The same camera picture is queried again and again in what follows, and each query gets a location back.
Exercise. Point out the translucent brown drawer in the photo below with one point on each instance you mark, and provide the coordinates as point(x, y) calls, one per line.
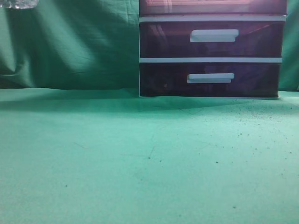
point(241, 80)
point(211, 39)
point(184, 7)

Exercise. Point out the clear plastic water bottle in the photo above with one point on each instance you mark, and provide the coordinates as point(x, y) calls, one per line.
point(19, 4)

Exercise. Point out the green cloth table cover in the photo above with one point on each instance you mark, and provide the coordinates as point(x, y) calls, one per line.
point(111, 157)

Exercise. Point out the green cloth backdrop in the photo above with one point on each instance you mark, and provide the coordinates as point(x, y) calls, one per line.
point(70, 45)

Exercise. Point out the white drawer cabinet frame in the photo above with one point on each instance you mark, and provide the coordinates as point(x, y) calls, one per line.
point(211, 17)

